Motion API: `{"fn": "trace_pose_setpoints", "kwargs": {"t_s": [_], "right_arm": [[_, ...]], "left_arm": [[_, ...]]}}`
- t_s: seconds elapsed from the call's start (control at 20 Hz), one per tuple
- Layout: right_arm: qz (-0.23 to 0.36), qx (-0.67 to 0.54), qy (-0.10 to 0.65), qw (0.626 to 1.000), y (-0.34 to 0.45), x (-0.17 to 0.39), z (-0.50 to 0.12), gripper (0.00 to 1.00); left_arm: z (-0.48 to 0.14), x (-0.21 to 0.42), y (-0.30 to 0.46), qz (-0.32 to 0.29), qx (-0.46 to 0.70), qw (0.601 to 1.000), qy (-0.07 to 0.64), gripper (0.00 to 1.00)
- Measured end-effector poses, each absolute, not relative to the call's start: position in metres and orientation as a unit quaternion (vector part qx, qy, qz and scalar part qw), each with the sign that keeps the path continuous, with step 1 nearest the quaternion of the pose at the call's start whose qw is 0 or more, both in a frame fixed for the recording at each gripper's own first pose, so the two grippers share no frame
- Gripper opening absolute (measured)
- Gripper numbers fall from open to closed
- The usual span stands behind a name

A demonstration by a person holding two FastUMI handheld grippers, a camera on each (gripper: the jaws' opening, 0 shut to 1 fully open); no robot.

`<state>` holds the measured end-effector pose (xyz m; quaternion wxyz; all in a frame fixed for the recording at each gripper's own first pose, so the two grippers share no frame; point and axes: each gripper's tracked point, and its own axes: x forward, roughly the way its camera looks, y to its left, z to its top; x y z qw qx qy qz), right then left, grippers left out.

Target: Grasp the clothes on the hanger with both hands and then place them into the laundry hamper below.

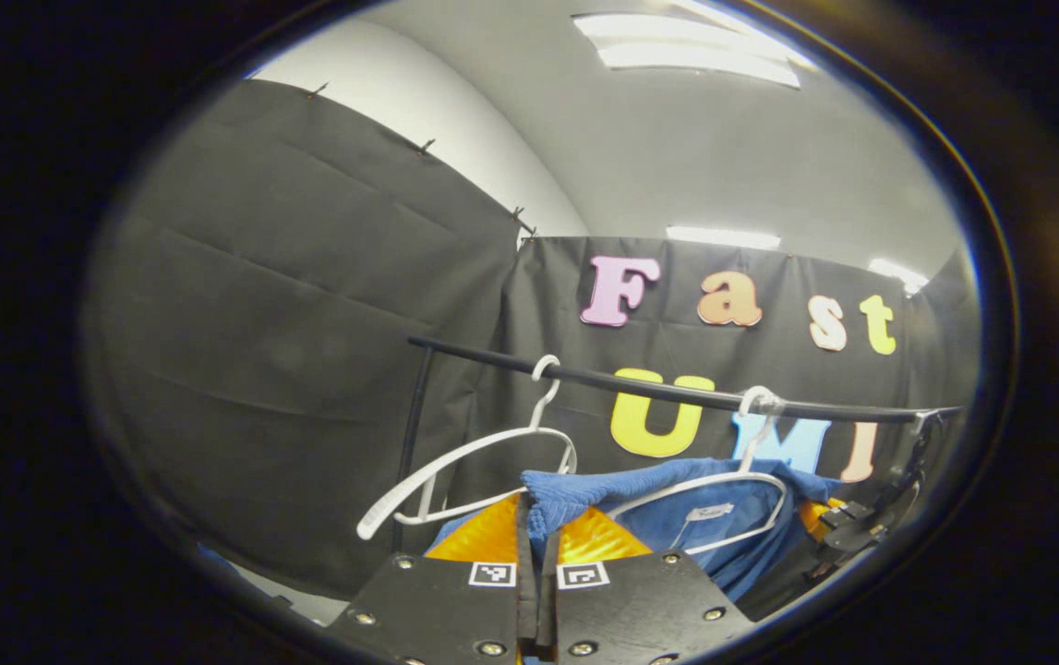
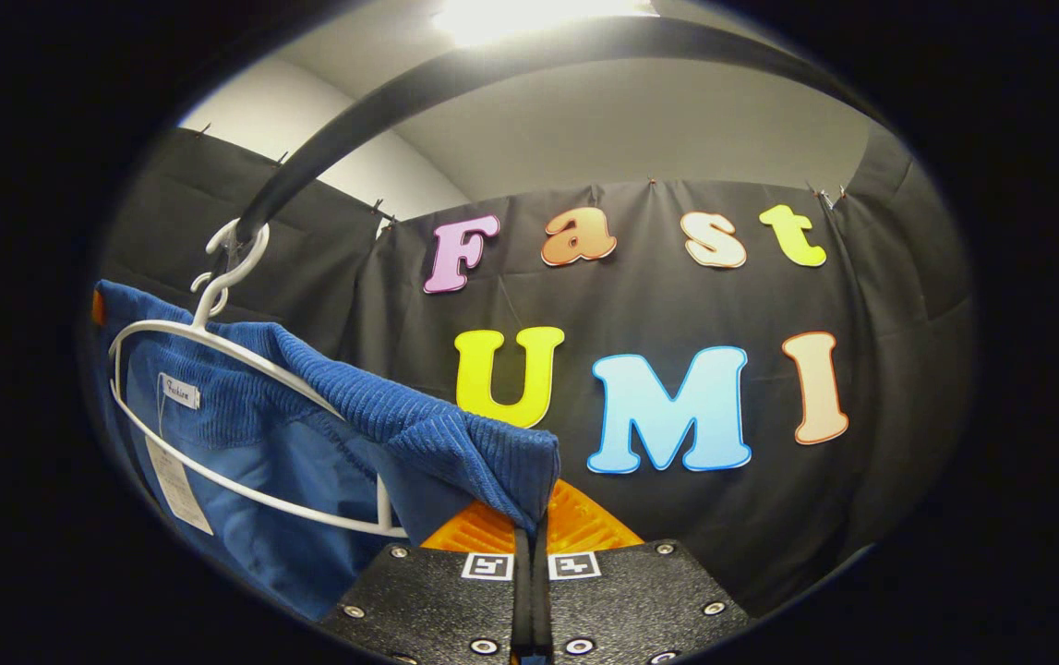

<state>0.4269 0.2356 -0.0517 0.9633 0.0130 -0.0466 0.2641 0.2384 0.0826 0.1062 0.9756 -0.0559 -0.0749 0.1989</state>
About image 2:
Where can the ceiling light panel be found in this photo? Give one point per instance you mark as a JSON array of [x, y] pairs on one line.
[[529, 14]]

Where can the black metal clothes rack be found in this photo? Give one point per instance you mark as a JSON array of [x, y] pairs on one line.
[[418, 85]]

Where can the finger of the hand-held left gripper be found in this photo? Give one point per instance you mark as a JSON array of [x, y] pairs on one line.
[[99, 308]]

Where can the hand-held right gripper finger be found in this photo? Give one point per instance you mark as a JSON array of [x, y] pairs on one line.
[[522, 600], [540, 600]]

